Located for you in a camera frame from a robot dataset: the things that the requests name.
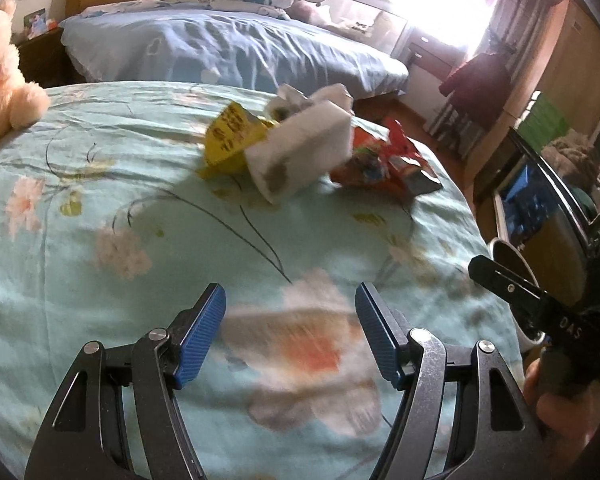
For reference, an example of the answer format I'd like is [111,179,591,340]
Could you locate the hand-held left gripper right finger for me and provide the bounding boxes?
[355,281,553,480]

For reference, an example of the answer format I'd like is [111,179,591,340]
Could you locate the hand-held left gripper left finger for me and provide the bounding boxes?
[24,282,227,480]

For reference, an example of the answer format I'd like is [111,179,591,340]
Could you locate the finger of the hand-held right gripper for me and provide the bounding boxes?
[469,255,588,346]

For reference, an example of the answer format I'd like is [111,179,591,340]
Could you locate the white bin with black liner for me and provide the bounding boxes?
[487,240,546,356]

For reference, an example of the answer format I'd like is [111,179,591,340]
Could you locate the red snack packet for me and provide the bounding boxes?
[380,117,443,196]

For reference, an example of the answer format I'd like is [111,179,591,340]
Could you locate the printed paper wad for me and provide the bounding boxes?
[244,102,353,205]

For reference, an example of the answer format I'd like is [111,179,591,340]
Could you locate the yellow wrapper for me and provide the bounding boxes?
[197,101,276,181]

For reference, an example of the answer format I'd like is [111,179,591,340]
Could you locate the printed paper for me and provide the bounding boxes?
[265,84,313,123]

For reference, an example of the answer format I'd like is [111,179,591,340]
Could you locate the person's right hand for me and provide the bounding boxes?
[522,357,596,441]

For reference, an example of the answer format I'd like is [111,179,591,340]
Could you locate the black framed cabinet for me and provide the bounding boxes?
[472,125,600,311]

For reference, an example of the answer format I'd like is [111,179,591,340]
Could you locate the green floral sheet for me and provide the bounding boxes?
[0,80,526,480]

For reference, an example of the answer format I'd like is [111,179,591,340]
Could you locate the stack of green boxes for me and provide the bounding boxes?
[517,92,568,148]

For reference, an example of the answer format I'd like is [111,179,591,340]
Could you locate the dark red coat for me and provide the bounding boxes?
[439,50,511,126]

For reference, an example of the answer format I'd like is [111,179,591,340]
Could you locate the bed with blue sheet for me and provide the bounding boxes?
[60,0,411,98]

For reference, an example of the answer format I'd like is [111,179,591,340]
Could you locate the dark wooden nightstand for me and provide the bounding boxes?
[17,27,73,86]

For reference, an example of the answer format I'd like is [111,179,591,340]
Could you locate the cream teddy bear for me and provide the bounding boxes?
[0,0,51,156]

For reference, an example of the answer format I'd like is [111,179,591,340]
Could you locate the pink plush toy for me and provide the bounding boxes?
[290,0,331,26]

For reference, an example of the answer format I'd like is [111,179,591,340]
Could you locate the light blue pillow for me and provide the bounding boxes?
[80,0,156,16]

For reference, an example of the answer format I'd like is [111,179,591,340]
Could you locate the white bed guard rail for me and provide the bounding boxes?
[280,0,411,46]

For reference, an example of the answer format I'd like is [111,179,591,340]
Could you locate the photo frame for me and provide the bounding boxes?
[22,7,48,38]

